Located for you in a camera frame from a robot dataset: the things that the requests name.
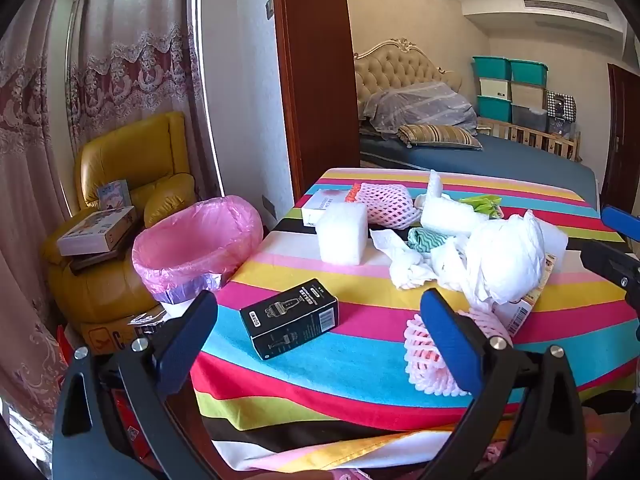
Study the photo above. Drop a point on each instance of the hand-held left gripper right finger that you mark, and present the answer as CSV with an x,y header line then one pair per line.
x,y
450,340

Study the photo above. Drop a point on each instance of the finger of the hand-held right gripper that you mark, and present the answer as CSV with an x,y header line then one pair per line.
x,y
607,260
620,220

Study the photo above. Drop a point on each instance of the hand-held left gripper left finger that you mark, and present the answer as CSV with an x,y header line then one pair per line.
x,y
187,340

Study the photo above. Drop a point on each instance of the pink foam fruit net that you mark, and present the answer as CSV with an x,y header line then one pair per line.
x,y
425,355
387,205

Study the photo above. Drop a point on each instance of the white bin with pink liner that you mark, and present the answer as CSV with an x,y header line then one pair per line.
x,y
200,260

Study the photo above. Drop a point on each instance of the white tissue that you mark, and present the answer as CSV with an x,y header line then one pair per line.
x,y
407,265

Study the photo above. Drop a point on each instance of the white plastic bag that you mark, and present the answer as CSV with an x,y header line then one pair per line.
x,y
505,250

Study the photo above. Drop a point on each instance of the green zigzag scrunchie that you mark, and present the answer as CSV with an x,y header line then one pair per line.
x,y
425,240

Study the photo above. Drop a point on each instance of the black printed carton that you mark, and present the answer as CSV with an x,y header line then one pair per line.
x,y
290,320

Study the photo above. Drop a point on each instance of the white foam sheet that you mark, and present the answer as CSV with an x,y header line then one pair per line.
x,y
447,215

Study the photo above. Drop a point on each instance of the green plastic wrapper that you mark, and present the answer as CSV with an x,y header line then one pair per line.
x,y
482,205

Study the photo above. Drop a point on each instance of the white foam block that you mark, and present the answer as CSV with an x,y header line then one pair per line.
x,y
342,235

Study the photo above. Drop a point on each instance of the orange foam net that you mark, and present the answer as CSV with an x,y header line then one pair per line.
x,y
353,192

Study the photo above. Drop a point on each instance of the white carton with red print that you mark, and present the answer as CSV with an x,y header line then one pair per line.
x,y
320,202

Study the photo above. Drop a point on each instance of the person's left hand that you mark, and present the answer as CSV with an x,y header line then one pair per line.
x,y
300,476

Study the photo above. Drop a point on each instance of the yellow packaged bundle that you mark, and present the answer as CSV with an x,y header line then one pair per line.
x,y
107,337

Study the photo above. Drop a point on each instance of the striped colourful tablecloth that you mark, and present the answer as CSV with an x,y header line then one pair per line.
x,y
360,370

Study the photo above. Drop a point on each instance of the dark bag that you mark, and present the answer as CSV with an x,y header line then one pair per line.
x,y
561,126

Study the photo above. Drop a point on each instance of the dark wooden tray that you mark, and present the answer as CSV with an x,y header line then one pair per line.
x,y
95,261

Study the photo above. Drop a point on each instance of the houndstooth bag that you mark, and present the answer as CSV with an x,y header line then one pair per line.
x,y
561,105

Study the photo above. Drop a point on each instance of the bed with blue sheet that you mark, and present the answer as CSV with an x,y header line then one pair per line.
x,y
500,157

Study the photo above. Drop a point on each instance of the clear grey storage box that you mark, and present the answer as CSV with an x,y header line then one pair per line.
x,y
529,117

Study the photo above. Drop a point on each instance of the white board game box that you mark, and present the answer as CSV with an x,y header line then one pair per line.
x,y
95,232

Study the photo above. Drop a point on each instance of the white storage box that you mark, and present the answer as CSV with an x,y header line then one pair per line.
x,y
527,94
495,89

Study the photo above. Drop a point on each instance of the light blue picture book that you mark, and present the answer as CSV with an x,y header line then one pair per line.
x,y
114,195

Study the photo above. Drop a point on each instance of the pink printed cloth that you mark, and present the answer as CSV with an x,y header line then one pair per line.
x,y
600,450

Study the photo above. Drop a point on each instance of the yellow leather armchair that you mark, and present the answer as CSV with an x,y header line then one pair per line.
x,y
125,155

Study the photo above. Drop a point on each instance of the striped pillow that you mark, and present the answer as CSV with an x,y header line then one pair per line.
x,y
440,135

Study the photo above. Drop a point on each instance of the ceiling air vent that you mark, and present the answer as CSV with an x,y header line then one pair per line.
x,y
565,8

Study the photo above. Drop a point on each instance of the grey patterned quilt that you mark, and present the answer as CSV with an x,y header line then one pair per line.
x,y
425,107

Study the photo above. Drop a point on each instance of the pink lace curtain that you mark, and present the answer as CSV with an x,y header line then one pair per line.
x,y
125,50
30,160

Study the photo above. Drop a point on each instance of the beige tufted headboard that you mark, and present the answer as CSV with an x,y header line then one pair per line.
x,y
400,65

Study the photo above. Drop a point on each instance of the wooden bed rail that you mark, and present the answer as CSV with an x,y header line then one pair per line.
x,y
530,136

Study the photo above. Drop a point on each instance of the wall socket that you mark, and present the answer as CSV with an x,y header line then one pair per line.
x,y
269,207

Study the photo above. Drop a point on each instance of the brown wooden door frame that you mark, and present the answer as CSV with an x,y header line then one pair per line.
x,y
315,85

